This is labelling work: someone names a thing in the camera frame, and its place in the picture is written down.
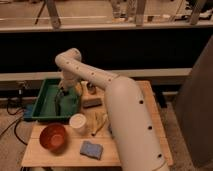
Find dark dish brush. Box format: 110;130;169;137
54;89;65;116

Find red bowl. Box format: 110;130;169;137
39;123;67;151

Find small metal cup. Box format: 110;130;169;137
86;82;96;95

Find dark grey sponge block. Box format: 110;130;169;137
82;98;102;108

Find wooden board table top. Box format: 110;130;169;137
21;81;173;167

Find white plastic cup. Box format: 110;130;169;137
69;113;87;134

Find blue box beside tray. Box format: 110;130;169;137
23;104;34;121

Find yellow banana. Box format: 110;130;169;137
91;113;101;136

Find black cables on floor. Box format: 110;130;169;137
0;83;34;146

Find blue sponge cloth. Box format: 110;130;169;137
80;141;103;160

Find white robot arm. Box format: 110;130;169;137
55;48;170;171

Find green plastic tray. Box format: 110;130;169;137
31;78;80;122

